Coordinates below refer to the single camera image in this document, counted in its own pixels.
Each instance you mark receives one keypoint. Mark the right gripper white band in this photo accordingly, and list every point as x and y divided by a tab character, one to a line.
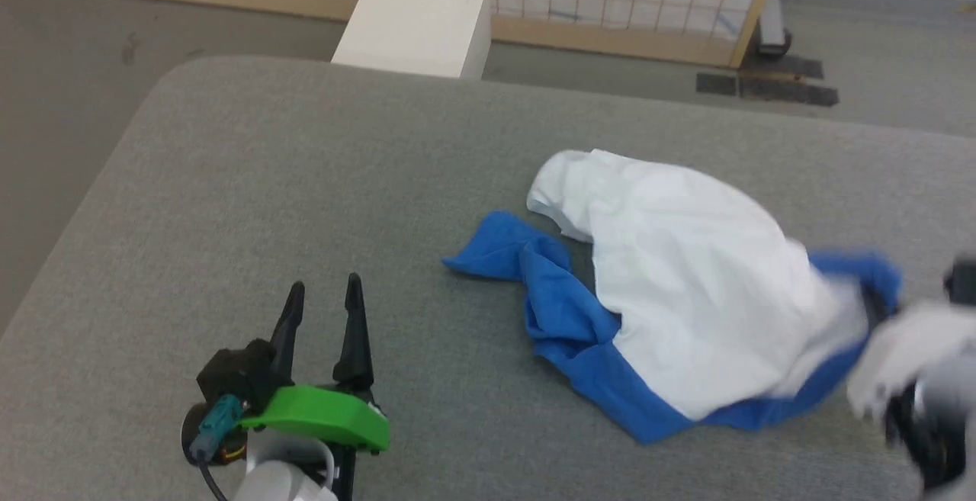
911	348

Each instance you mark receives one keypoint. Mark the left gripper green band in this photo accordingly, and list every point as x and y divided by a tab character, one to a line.
320	413

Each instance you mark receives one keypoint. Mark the white and blue shirt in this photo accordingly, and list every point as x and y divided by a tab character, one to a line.
686	295

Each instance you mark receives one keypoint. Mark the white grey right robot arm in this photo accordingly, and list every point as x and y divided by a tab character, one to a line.
934	432

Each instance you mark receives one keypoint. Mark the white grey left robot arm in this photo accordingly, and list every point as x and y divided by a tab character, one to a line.
286	474

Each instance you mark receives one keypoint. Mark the black floor mat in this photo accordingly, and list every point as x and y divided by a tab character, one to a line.
766	81

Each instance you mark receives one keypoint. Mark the white box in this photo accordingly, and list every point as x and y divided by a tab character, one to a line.
419	24

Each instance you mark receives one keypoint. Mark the grey cart leg with wheel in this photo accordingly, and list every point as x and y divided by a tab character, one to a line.
774	24

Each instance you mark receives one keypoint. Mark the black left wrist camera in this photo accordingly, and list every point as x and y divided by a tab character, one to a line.
232	375

